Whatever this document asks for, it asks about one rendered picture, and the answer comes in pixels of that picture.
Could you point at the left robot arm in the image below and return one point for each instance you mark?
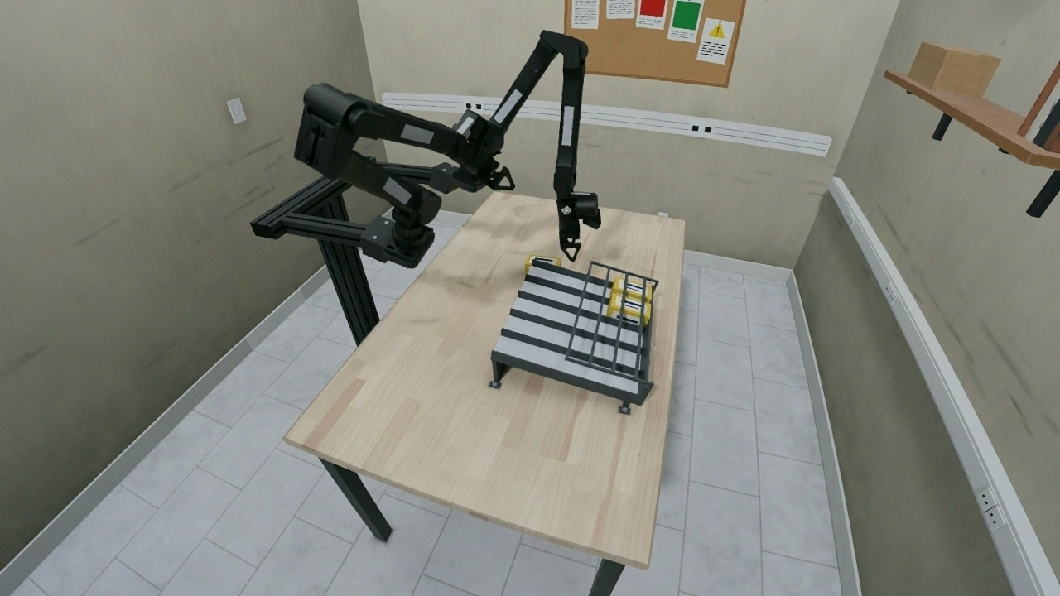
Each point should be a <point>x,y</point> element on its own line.
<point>575,53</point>

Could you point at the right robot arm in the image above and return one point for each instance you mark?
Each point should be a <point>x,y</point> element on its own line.
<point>331,124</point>

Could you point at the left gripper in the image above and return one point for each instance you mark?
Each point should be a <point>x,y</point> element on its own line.
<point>564,235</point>

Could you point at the black flat rectangular panel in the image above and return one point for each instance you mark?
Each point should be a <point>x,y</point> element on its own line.
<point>645,356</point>

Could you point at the yellow and white butter carton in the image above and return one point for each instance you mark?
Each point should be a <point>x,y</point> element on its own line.
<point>552,260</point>
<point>631,309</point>
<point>634,289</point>

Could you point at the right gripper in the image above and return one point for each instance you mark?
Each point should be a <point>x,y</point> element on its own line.
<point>485,175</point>

